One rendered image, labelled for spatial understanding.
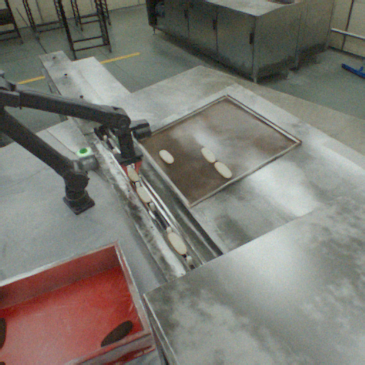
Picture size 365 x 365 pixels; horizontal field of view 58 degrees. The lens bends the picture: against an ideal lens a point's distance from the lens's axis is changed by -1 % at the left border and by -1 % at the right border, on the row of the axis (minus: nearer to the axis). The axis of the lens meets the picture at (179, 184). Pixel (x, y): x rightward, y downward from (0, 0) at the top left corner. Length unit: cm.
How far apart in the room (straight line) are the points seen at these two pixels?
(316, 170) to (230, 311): 86
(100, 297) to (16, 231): 47
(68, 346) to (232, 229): 57
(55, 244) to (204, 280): 86
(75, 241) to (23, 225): 24
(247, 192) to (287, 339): 79
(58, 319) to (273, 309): 73
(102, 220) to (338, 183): 83
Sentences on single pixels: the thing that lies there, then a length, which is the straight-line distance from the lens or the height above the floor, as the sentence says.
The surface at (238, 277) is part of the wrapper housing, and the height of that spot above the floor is 130.
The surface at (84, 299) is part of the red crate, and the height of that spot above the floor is 82.
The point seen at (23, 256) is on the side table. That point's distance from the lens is 127.
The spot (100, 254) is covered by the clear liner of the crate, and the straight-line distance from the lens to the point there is 105.
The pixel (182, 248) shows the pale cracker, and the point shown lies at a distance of 107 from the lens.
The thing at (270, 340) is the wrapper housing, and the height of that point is 130.
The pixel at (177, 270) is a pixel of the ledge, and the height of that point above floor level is 86.
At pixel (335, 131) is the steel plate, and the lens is 175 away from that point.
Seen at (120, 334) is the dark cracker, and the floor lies 83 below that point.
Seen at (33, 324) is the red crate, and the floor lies 82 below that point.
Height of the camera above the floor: 169
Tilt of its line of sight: 40 degrees down
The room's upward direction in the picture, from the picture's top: 6 degrees counter-clockwise
